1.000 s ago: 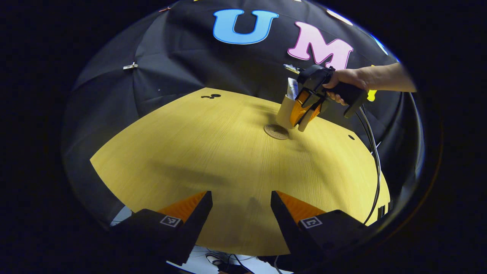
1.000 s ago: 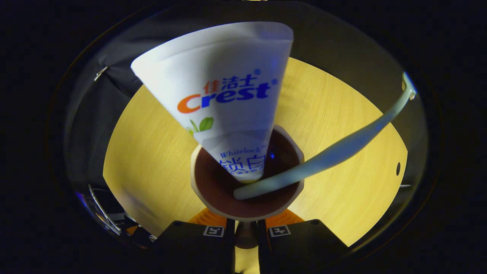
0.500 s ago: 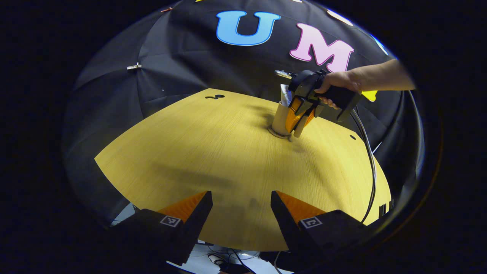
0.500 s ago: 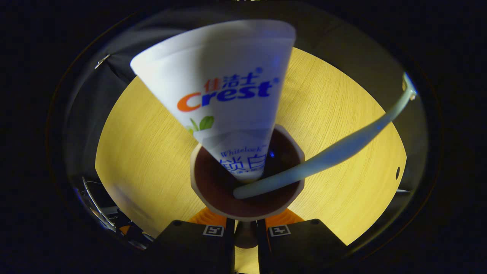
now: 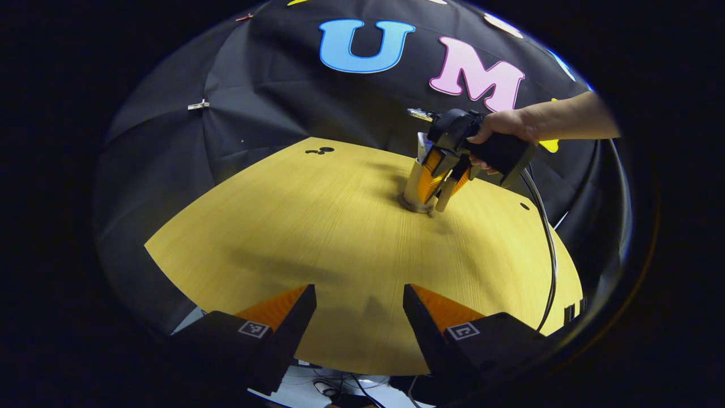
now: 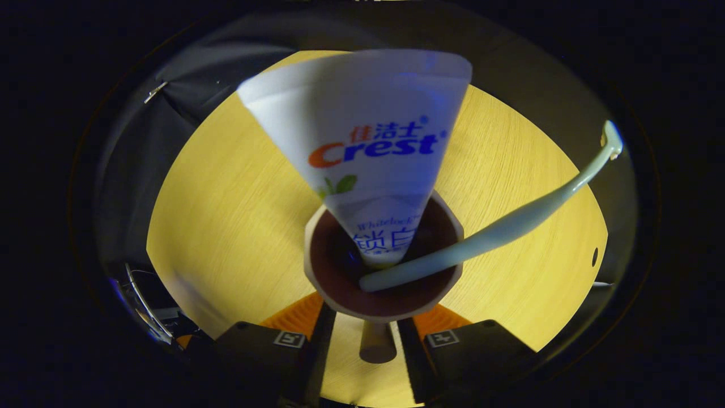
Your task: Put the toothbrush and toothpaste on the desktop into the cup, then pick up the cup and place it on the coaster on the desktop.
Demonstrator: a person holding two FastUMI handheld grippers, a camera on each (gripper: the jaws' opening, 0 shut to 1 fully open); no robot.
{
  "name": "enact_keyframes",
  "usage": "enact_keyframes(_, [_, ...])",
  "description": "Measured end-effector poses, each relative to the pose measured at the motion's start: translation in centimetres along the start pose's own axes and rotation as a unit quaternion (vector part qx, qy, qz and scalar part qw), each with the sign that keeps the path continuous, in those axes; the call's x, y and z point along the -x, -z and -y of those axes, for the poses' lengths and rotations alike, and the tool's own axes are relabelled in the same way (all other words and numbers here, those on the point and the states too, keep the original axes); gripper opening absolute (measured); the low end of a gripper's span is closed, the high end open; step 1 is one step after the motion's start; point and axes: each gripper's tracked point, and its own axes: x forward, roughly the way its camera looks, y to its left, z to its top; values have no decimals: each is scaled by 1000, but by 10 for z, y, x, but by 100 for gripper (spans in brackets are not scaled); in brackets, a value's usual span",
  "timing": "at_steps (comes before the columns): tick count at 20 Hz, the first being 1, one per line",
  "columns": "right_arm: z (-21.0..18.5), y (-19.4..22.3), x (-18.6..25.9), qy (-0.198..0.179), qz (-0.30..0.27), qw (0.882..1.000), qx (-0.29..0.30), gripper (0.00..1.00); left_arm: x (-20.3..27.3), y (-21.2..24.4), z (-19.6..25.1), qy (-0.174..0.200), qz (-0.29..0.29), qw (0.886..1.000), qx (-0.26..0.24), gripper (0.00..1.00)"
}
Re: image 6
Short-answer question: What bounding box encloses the beige cup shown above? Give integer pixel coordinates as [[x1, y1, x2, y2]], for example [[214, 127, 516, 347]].
[[304, 190, 465, 364]]

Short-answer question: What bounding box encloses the white toothpaste tube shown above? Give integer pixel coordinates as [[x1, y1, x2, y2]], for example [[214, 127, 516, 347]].
[[237, 48, 473, 268]]

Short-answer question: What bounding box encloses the pale green toothbrush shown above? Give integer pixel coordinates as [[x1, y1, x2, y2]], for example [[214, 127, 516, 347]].
[[359, 120, 624, 293]]

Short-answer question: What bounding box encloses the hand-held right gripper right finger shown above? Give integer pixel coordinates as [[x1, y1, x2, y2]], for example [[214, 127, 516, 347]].
[[396, 303, 539, 406]]

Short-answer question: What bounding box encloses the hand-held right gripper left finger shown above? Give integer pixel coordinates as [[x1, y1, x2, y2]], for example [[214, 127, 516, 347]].
[[212, 292, 338, 408]]

